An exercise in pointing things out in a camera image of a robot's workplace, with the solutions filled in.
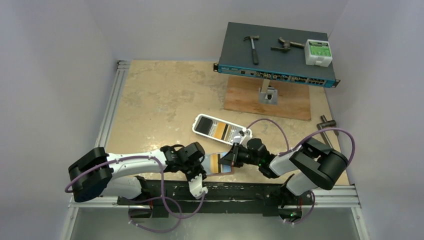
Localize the tan leather card holder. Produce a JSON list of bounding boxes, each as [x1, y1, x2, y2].
[[201, 152, 234, 176]]

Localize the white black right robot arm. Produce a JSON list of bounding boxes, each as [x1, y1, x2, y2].
[[218, 138, 349, 204]]

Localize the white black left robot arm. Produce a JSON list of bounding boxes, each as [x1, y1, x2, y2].
[[64, 142, 208, 205]]

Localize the gold magnetic stripe card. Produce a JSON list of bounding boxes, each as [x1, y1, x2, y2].
[[213, 122, 234, 142]]

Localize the white plastic basket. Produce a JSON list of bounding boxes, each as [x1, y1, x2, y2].
[[191, 113, 245, 146]]

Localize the plywood board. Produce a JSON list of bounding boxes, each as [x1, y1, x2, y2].
[[223, 76, 312, 121]]

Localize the small hammer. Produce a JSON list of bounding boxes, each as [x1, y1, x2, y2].
[[243, 35, 260, 65]]

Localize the white green electrical box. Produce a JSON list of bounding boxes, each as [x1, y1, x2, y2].
[[304, 39, 333, 67]]

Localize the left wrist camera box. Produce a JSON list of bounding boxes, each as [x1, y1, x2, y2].
[[188, 173, 209, 199]]

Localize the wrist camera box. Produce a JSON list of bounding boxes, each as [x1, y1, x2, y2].
[[188, 173, 209, 199], [232, 128, 253, 145]]

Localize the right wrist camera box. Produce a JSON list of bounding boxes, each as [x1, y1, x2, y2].
[[232, 128, 253, 145]]

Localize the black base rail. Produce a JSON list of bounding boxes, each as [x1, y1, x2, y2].
[[117, 178, 315, 220]]

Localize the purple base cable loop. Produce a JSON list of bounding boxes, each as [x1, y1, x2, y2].
[[127, 190, 186, 233]]

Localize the grey metal stand bracket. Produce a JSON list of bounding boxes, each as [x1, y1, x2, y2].
[[258, 79, 278, 105]]

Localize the metal crank handle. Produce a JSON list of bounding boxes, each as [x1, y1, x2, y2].
[[316, 115, 337, 148]]

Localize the blue network switch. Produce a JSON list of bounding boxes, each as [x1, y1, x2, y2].
[[213, 22, 340, 88]]

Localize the aluminium frame rails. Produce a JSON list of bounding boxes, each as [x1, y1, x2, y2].
[[60, 60, 370, 240]]

